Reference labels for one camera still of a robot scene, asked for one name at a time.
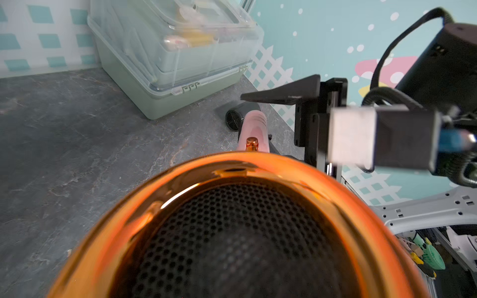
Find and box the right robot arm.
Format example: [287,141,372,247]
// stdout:
[240,7,477,235]

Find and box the green clear-lid storage box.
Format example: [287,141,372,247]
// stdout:
[87,1,264,120]

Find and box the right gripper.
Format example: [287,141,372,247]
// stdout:
[240,74,348,182]

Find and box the pink hair dryer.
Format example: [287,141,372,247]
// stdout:
[48,111,429,298]

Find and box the black magenta hair dryer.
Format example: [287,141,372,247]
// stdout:
[225,101,261,132]

